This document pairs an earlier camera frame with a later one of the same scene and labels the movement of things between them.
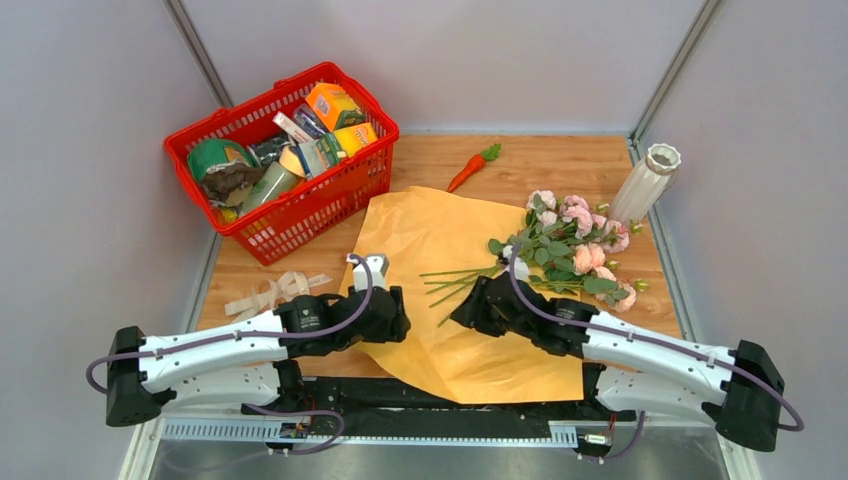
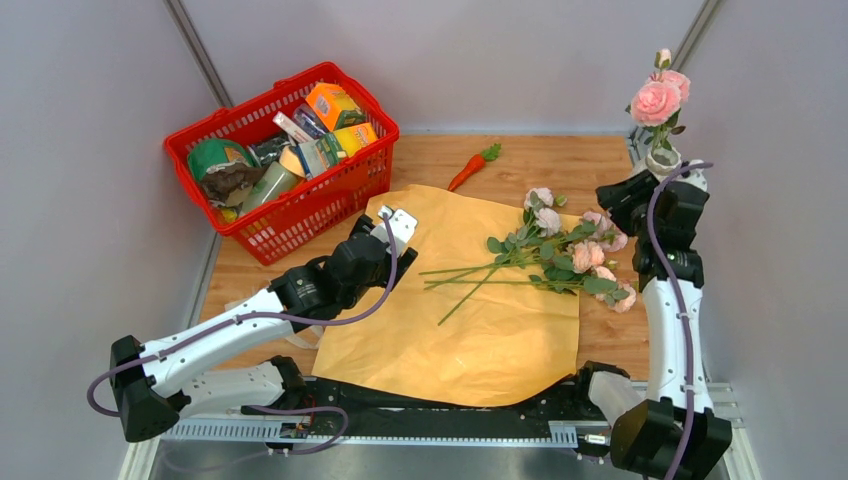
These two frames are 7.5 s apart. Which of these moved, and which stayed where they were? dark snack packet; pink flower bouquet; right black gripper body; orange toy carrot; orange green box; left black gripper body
Moved: right black gripper body; left black gripper body
Stayed: pink flower bouquet; dark snack packet; orange toy carrot; orange green box
